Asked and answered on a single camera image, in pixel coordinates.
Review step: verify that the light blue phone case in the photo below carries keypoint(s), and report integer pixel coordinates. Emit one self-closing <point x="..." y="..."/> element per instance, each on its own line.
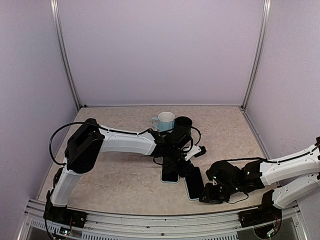
<point x="170" y="182"/>
<point x="192" y="198"/>

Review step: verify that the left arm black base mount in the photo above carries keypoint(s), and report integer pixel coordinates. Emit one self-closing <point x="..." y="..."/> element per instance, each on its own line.
<point x="66" y="216"/>

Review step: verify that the dark green ceramic mug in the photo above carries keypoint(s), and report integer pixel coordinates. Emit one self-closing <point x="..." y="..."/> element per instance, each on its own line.
<point x="185" y="122"/>

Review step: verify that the right aluminium frame post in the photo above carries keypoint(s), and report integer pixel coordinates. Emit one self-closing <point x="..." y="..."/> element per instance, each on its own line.
<point x="258" y="53"/>

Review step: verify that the left aluminium frame post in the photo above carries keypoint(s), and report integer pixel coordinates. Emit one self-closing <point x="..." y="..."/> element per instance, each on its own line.
<point x="54" y="5"/>

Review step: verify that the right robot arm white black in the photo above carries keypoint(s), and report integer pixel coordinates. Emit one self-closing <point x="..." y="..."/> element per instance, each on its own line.
<point x="227" y="179"/>

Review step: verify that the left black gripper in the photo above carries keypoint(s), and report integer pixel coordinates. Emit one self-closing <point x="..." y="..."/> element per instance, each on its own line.
<point x="183" y="170"/>

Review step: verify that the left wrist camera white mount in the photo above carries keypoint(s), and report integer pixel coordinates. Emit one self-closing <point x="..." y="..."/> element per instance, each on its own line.
<point x="196" y="151"/>

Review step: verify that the purple edged black phone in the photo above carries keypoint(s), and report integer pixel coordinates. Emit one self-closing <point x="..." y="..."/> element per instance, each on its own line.
<point x="168" y="176"/>

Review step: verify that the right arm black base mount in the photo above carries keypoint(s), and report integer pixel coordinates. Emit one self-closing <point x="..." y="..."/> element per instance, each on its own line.
<point x="259" y="216"/>

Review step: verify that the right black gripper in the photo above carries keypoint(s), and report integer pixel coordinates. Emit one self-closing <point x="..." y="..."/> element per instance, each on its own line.
<point x="210" y="196"/>

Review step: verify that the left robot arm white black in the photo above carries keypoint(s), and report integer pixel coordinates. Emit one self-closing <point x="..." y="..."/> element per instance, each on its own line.
<point x="175" y="146"/>

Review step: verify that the light blue ceramic mug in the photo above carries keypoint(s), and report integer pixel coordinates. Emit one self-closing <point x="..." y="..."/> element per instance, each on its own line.
<point x="164" y="121"/>

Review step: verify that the aluminium frame post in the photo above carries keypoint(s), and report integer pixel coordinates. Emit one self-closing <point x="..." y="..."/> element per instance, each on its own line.
<point x="258" y="53"/>
<point x="54" y="5"/>

